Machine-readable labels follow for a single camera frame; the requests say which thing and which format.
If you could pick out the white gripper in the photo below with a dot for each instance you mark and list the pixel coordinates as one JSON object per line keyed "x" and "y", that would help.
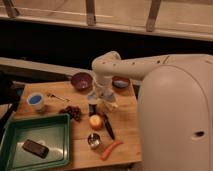
{"x": 102, "y": 84}

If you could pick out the light blue towel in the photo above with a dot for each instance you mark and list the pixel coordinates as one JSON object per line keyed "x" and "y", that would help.
{"x": 108, "y": 96}

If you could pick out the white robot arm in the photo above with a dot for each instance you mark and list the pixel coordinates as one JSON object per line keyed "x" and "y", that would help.
{"x": 175, "y": 107}

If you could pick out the red bowl blue inside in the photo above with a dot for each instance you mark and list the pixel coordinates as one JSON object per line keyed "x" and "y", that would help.
{"x": 120, "y": 82}

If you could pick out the yellow banana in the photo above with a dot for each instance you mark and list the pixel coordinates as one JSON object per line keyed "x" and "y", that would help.
{"x": 105, "y": 107}

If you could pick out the purple bowl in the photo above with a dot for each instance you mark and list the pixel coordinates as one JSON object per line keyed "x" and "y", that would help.
{"x": 81, "y": 81}

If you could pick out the small dark object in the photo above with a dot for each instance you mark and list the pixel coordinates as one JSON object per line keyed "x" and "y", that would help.
{"x": 92, "y": 109}

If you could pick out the red yellow apple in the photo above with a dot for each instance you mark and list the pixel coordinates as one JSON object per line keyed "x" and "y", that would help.
{"x": 95, "y": 122}

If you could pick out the dark grape bunch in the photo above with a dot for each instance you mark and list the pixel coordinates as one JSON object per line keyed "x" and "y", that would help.
{"x": 73, "y": 111}

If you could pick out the small metal cup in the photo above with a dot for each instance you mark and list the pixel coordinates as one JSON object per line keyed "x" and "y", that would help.
{"x": 94, "y": 140}

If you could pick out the metal fork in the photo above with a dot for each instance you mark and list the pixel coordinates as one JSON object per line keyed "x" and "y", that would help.
{"x": 54, "y": 96}

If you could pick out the orange carrot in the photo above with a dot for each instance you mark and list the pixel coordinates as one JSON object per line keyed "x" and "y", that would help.
{"x": 108, "y": 150}

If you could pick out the green plastic tray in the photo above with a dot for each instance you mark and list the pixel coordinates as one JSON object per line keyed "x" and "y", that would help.
{"x": 52, "y": 132}

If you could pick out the dark brown sponge block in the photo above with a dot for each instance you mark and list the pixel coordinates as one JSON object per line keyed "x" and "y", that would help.
{"x": 35, "y": 148}

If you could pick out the black handled knife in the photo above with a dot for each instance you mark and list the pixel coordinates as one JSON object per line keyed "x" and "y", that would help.
{"x": 108, "y": 127}

